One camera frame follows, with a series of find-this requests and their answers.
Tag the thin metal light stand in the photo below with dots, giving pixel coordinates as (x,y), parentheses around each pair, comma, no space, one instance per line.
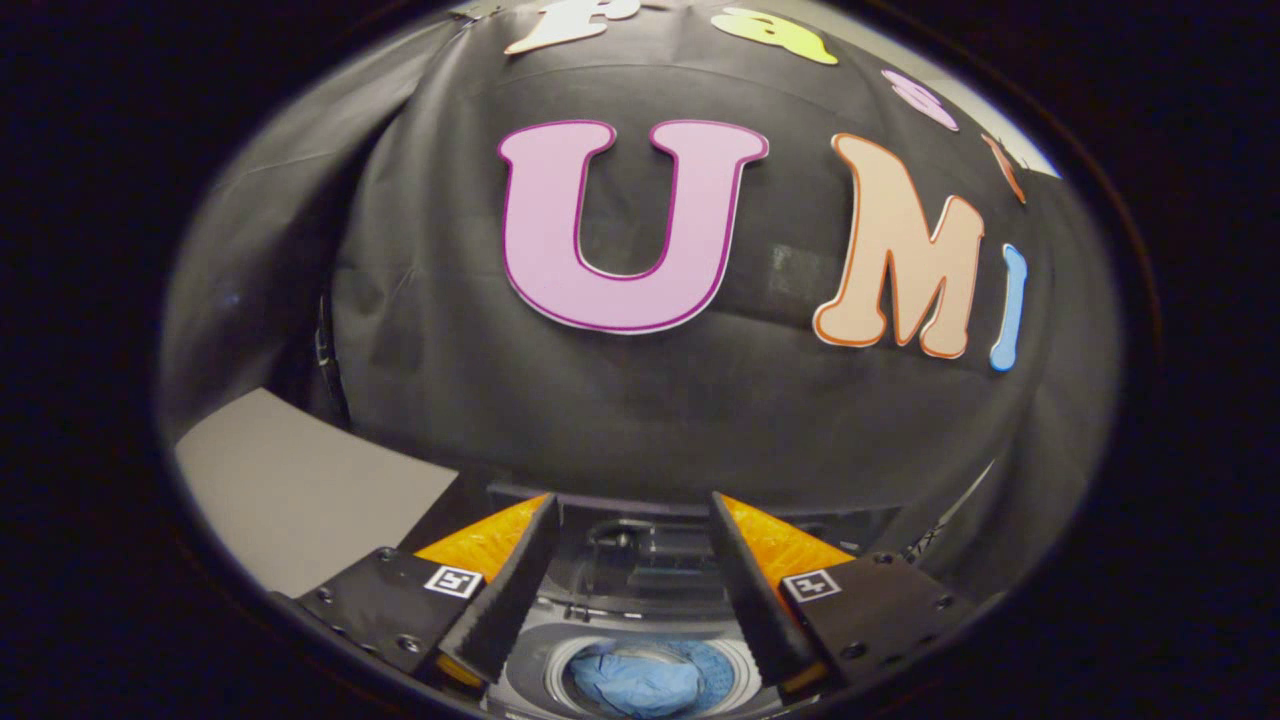
(945,515)

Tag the light blue garment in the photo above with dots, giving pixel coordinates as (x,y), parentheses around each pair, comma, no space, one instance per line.
(635,680)

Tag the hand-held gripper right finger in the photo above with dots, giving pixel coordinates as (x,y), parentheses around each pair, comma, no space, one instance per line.
(760,600)

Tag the beige and black cabinet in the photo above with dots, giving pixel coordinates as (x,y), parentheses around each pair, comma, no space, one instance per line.
(300,480)

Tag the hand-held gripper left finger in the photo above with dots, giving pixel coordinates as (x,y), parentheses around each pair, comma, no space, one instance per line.
(510,590)

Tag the black backdrop cloth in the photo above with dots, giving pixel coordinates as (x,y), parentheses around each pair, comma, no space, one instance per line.
(650,400)

